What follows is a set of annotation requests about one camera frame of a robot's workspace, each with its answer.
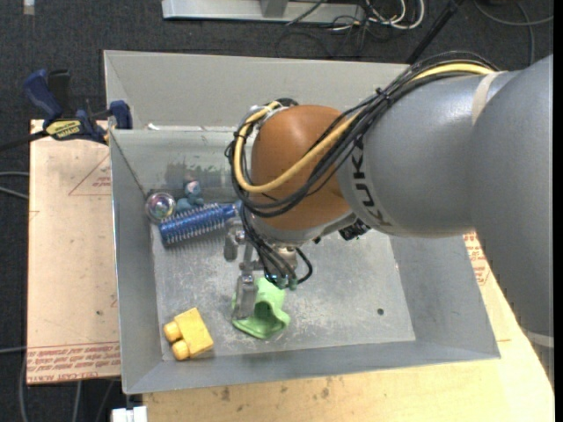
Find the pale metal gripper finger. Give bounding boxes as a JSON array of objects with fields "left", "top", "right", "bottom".
[
  {"left": 244, "top": 274, "right": 260, "bottom": 317},
  {"left": 231, "top": 277, "right": 247, "bottom": 321}
]

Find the yellow toy building block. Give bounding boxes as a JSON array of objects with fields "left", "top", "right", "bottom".
[{"left": 162, "top": 307, "right": 216, "bottom": 362}]

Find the grey metal bin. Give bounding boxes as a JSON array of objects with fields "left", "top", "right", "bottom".
[{"left": 103, "top": 49, "right": 501, "bottom": 396}]

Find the blue bristle hairbrush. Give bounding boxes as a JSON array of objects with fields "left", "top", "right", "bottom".
[{"left": 157, "top": 202, "right": 241, "bottom": 248}]

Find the blue toy figure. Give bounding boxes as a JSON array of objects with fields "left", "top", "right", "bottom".
[{"left": 175, "top": 178, "right": 206, "bottom": 213}]

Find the clear iridescent ball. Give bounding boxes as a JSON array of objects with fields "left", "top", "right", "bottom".
[{"left": 144, "top": 191, "right": 178, "bottom": 224}]

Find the brown cardboard board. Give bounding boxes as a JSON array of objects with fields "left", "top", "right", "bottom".
[{"left": 26, "top": 119, "right": 514, "bottom": 386}]

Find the black cylinder on white bracket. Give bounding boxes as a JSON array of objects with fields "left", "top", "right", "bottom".
[{"left": 337, "top": 218, "right": 369, "bottom": 242}]

